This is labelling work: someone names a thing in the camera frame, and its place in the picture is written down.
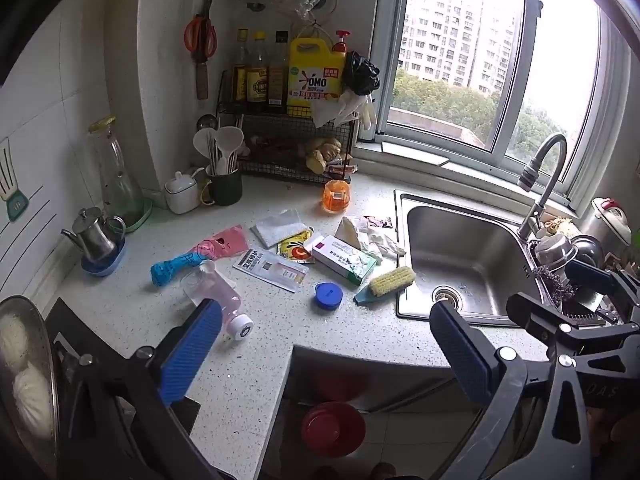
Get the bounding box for white napkin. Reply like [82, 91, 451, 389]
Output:
[252, 209, 307, 248]

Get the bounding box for blue round lid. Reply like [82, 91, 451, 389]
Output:
[314, 282, 344, 311]

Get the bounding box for white plastic bag on rack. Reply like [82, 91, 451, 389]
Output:
[310, 89, 376, 130]

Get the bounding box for black plastic bag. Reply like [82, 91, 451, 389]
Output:
[342, 51, 380, 96]

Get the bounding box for white pink sachet packet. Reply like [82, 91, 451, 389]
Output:
[233, 248, 308, 294]

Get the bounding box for brown sauce bottle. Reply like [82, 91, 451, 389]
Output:
[246, 30, 268, 103]

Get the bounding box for yellow detergent jug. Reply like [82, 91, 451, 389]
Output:
[286, 37, 346, 107]

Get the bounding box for black wire rack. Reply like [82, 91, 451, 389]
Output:
[216, 70, 357, 184]

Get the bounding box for black gas stove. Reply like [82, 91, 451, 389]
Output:
[46, 300, 210, 479]

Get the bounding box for white rice paddle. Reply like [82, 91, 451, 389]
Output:
[216, 126, 244, 174]

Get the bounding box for wok with buns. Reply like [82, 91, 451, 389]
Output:
[1, 295, 58, 479]

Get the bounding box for white tissue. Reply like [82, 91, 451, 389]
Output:
[334, 216, 407, 264]

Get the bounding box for blue saucer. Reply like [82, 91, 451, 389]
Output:
[80, 240, 126, 278]

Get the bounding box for white rice cooker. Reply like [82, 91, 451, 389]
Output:
[579, 197, 631, 255]

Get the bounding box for steel bowl by faucet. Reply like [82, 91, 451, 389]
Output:
[534, 233, 578, 269]

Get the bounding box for glass carafe bottle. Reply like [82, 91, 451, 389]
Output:
[88, 115, 144, 222]

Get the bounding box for yellow yeast packet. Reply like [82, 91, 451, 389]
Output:
[277, 228, 314, 264]

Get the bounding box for orange plastic cup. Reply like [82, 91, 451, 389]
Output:
[321, 180, 350, 214]

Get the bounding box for white sugar pot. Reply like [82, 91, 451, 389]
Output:
[164, 167, 204, 214]

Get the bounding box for red trash bin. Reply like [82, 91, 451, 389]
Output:
[299, 402, 367, 458]

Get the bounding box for red sauce packet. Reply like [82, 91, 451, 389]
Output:
[364, 214, 394, 229]

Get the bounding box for clear plastic bottle white cap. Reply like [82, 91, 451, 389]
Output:
[180, 260, 254, 341]

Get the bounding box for dark green mug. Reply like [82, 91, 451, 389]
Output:
[200, 166, 243, 207]

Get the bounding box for red handled scissors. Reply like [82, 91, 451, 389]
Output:
[183, 0, 218, 101]

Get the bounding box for green tray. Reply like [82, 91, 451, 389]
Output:
[125, 197, 153, 234]

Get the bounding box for small steel teapot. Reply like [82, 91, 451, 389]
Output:
[61, 207, 127, 263]

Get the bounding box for yellow bristle scrub brush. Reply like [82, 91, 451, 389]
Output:
[354, 266, 416, 306]

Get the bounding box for stainless steel sink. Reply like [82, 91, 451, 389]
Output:
[394, 190, 550, 328]

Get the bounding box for chrome kitchen faucet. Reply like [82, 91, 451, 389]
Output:
[515, 132, 570, 242]

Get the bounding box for ginger root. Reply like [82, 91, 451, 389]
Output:
[305, 138, 342, 174]

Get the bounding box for white green medicine box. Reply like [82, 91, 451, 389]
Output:
[304, 234, 378, 285]

